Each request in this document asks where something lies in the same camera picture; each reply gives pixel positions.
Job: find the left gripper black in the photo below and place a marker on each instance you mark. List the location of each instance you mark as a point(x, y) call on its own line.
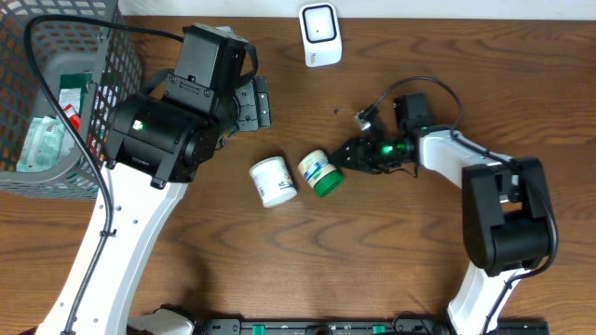
point(257, 106)

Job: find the white jar blue label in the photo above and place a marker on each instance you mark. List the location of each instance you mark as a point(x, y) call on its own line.
point(273, 181)

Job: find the green lid jar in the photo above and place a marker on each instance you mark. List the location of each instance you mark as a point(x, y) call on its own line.
point(322, 176)

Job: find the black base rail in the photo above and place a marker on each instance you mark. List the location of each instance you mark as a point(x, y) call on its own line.
point(354, 327)

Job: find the pale green wipes packet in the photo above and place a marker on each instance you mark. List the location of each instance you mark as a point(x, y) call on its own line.
point(42, 145)

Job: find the red white small packet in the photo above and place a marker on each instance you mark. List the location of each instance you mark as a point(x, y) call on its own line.
point(72, 115)

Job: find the white barcode scanner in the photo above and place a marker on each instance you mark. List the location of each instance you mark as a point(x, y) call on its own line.
point(321, 34)

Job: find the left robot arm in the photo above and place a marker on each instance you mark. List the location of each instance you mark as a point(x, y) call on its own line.
point(151, 152)

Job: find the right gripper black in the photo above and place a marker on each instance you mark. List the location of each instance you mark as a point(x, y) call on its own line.
point(359, 145)

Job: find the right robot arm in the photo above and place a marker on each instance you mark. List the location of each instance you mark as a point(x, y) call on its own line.
point(509, 232)

